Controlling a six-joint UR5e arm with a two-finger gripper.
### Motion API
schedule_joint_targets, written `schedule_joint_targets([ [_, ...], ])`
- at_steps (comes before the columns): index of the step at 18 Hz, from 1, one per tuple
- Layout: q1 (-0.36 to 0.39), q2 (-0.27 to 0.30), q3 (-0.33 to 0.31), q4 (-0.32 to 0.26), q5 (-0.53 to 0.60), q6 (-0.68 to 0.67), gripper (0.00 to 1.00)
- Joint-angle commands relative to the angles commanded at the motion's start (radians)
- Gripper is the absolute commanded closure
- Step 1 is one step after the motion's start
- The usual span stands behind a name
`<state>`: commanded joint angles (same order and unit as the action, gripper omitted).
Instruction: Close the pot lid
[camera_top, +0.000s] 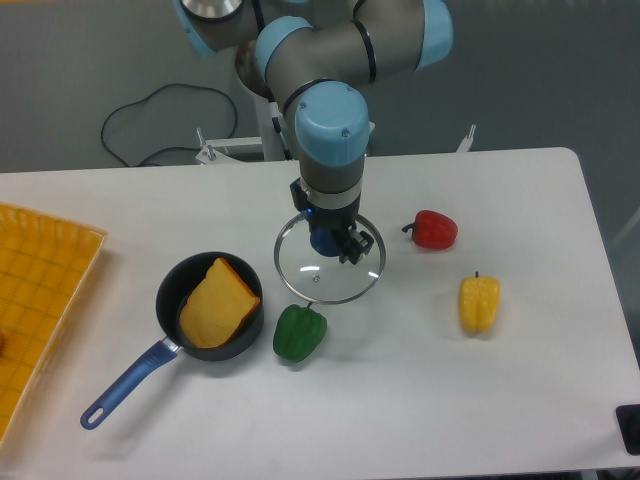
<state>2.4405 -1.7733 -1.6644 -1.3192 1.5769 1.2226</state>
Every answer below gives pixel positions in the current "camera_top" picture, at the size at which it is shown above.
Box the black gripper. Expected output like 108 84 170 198
290 179 375 265

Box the glass pot lid blue knob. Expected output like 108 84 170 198
274 213 386 305

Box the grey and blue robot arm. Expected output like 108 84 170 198
174 1 454 264

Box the red bell pepper toy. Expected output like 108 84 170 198
401 210 458 250

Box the green bell pepper toy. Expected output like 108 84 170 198
272 303 328 364

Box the yellow bell pepper toy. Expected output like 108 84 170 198
458 271 501 335

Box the yellow toast slice toy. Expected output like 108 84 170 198
179 258 261 348

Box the yellow plastic basket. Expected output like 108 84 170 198
1 202 108 445

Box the black device at table edge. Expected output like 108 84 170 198
615 404 640 456

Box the black saucepan blue handle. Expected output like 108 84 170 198
80 252 264 430

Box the black cable on floor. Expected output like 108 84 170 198
100 82 240 169

